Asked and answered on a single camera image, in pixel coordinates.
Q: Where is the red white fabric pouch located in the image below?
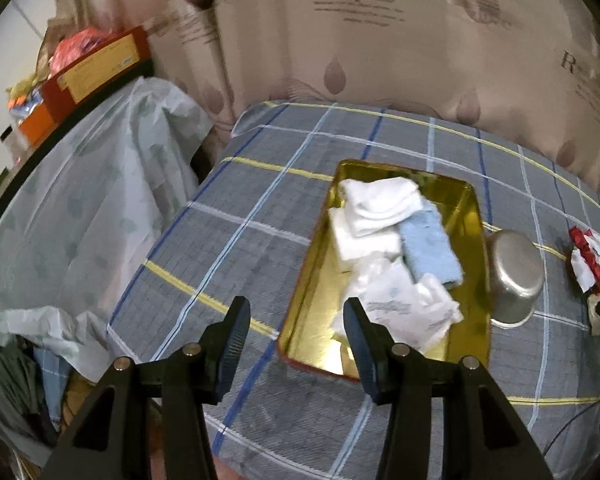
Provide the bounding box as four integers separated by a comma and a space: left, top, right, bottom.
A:
569, 226, 600, 295

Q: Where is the white printed cloth bag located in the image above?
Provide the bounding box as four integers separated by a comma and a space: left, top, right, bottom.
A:
341, 254, 464, 353

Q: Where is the light blue fluffy towel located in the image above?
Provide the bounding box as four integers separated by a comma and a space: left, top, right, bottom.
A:
398, 198, 464, 287

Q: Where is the small white fluffy cloth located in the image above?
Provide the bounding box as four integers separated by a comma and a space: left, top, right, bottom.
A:
338, 177, 422, 237

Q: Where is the pile of clothes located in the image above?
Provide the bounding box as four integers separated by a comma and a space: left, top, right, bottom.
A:
0, 336, 94, 469

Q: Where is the stainless steel bowl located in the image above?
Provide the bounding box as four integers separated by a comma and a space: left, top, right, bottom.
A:
488, 230, 545, 330

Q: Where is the gold red tin tray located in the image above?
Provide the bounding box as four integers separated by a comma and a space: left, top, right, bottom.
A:
277, 159, 491, 382

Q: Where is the white green dotted cover sheet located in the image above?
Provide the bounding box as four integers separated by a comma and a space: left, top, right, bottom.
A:
0, 78, 212, 382

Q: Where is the beige leaf print curtain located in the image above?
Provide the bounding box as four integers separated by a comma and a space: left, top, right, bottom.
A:
48, 0, 600, 193

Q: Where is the orange box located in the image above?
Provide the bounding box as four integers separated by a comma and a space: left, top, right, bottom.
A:
18, 102, 57, 148

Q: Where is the red yellow cardboard box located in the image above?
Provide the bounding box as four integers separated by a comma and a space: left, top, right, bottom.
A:
41, 26, 151, 125

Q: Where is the red plastic bag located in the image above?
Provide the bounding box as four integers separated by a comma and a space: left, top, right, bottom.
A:
50, 27, 114, 76

